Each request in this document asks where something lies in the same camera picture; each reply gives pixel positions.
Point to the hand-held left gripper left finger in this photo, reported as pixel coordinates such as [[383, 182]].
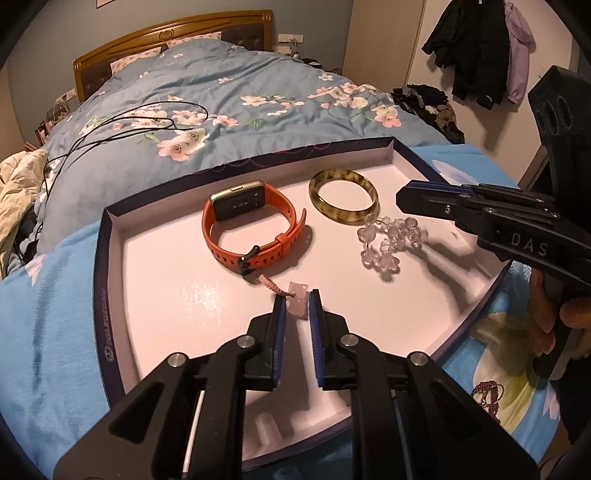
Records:
[[280, 341]]

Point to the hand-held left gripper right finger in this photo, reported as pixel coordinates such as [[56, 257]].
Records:
[[316, 341]]

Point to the long black coat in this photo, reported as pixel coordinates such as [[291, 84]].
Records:
[[480, 55]]

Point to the dark clothing heap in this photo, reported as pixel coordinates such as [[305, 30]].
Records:
[[18, 244]]

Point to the person's right hand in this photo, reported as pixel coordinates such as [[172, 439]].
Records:
[[542, 318]]

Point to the navy white-lined jewelry box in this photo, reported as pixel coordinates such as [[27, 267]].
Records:
[[175, 277]]

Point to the bedside clutter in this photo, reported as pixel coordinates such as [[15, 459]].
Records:
[[51, 120], [314, 62]]

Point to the pile of dark clothes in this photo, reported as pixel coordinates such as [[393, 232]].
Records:
[[429, 106]]

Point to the wooden bed headboard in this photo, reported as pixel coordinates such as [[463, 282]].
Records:
[[138, 41]]

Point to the short black coat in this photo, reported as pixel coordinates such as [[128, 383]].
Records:
[[443, 32]]

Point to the bed with floral duvet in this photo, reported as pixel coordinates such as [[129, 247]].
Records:
[[277, 124]]

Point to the beige down jacket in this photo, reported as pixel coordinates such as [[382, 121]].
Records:
[[18, 194]]

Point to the orange smartwatch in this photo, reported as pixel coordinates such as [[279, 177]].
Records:
[[210, 230]]

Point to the lilac jacket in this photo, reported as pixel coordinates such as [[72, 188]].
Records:
[[519, 50]]

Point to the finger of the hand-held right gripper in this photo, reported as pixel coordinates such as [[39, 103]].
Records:
[[429, 201], [438, 185]]

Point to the tortoiseshell bangle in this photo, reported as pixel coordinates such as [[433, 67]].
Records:
[[341, 218]]

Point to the floral pillow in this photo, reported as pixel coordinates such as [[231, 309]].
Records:
[[194, 39], [134, 57]]

